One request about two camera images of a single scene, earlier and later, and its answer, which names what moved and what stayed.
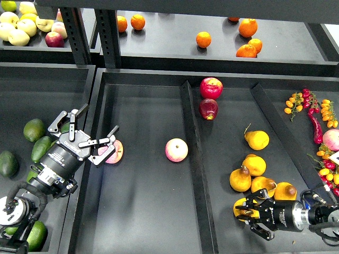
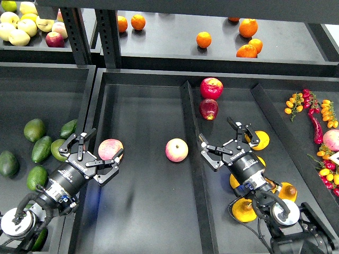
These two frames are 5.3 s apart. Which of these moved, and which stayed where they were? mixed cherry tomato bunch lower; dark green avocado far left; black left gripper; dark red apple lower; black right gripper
Moved: black right gripper; black left gripper
Stayed: dark red apple lower; mixed cherry tomato bunch lower; dark green avocado far left
